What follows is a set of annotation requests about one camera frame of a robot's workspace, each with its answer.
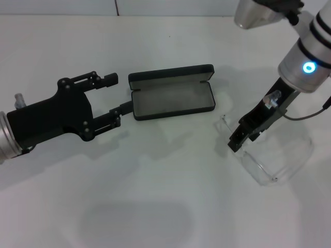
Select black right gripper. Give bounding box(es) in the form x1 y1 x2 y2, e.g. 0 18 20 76
227 76 298 153

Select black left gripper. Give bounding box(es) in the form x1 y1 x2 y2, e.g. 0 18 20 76
6 71 133 153

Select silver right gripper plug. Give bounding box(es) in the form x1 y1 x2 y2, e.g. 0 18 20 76
262 90 281 109

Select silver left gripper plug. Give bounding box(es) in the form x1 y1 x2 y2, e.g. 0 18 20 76
14 93 26 109

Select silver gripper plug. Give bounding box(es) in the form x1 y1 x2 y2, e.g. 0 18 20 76
14 93 26 109
262 90 281 109

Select black glasses case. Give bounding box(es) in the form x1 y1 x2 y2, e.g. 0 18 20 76
128 64 216 121

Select grey right arm cable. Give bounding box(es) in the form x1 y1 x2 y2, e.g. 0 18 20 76
284 96 331 121

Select clear white glasses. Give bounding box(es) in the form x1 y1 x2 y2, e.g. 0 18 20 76
216 113 315 187

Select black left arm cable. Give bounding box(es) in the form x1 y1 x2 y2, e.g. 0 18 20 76
22 145 37 156

